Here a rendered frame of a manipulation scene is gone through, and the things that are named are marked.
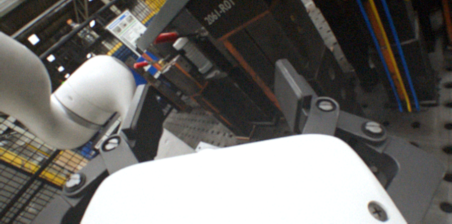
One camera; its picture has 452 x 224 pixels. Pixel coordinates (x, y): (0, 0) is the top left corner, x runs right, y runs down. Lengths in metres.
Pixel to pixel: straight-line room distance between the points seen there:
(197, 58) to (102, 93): 0.29
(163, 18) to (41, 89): 0.23
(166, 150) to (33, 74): 0.30
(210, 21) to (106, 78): 0.28
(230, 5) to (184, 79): 0.36
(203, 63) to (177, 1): 0.40
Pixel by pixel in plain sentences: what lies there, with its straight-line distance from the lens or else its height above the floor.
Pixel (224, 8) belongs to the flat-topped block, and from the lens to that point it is 0.24.
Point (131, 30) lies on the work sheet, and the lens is 1.56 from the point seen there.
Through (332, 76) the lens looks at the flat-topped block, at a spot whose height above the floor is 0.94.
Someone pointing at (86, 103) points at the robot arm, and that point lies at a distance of 0.47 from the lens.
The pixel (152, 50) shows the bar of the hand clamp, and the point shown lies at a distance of 0.93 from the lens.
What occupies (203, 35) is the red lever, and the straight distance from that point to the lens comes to 0.48.
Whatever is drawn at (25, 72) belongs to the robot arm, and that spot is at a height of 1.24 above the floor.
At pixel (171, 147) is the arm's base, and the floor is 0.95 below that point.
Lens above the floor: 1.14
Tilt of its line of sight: 25 degrees down
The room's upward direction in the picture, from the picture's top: 46 degrees counter-clockwise
